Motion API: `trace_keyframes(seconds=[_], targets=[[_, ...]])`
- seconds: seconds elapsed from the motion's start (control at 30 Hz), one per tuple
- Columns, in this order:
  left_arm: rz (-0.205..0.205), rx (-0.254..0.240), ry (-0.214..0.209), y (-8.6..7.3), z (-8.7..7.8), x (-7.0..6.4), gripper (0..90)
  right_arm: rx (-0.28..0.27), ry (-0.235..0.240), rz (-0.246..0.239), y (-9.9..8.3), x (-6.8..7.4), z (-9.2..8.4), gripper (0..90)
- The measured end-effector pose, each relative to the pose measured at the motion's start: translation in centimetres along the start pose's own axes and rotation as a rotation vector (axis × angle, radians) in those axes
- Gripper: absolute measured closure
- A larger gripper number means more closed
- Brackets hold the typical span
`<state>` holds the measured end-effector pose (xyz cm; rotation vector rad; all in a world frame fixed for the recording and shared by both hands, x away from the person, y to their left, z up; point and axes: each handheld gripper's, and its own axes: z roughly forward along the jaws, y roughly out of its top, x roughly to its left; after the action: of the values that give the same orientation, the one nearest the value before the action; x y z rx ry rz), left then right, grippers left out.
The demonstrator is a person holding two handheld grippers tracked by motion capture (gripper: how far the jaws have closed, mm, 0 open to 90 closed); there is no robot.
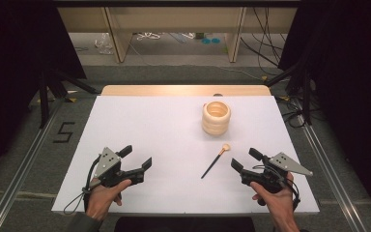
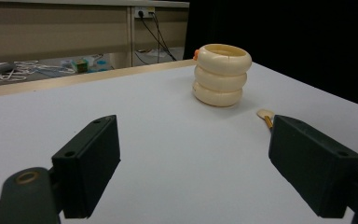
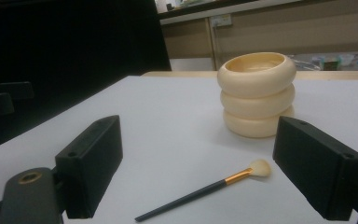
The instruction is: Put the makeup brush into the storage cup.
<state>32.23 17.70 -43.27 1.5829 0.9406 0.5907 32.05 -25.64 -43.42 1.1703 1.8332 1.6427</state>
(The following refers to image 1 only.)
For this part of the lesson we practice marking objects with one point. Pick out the ribbed wooden brush holder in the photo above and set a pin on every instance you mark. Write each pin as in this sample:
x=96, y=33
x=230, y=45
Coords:
x=215, y=126

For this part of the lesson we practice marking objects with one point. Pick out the clear plastic bag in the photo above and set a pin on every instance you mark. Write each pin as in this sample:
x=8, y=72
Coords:
x=104, y=43

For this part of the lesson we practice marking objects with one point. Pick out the metal floor rail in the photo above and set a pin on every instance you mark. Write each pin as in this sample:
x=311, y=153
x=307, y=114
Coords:
x=331, y=180
x=19, y=183

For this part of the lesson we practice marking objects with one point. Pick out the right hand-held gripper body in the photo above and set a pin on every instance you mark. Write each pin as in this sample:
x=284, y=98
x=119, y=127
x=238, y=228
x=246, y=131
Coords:
x=283, y=162

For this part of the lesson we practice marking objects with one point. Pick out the person's right hand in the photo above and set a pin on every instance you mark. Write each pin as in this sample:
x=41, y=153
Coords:
x=278, y=201

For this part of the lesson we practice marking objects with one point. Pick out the blue round disc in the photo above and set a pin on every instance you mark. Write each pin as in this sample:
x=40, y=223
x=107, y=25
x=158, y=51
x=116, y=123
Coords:
x=206, y=41
x=215, y=40

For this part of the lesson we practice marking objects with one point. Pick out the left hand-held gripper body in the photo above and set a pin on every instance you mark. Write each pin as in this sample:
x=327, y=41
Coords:
x=108, y=162

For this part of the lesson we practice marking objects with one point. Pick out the black curtain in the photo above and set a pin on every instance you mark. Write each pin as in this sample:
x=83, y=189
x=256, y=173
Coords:
x=19, y=64
x=351, y=80

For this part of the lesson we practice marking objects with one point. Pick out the black metal stand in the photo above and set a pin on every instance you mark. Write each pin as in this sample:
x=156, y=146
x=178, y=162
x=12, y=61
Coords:
x=44, y=100
x=306, y=96

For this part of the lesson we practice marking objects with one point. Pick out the person's left hand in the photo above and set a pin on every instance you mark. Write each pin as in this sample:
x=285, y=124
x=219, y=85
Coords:
x=101, y=199

